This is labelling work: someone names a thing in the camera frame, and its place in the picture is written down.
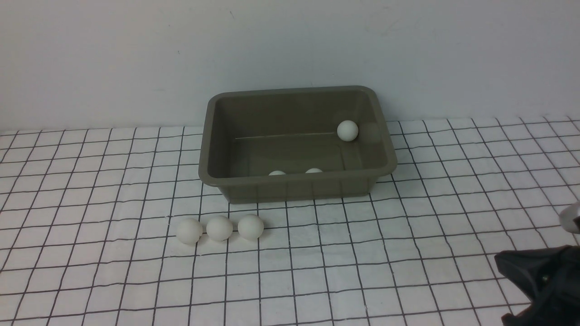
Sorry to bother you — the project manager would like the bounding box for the olive green plastic bin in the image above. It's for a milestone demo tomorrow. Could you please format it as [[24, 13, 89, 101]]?
[[198, 86, 397, 204]]

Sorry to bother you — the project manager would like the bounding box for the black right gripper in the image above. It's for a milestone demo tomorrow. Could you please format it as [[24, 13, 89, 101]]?
[[494, 245, 580, 326]]

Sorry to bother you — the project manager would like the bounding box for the white checkered tablecloth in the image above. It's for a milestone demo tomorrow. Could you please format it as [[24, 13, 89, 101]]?
[[0, 117, 580, 326]]

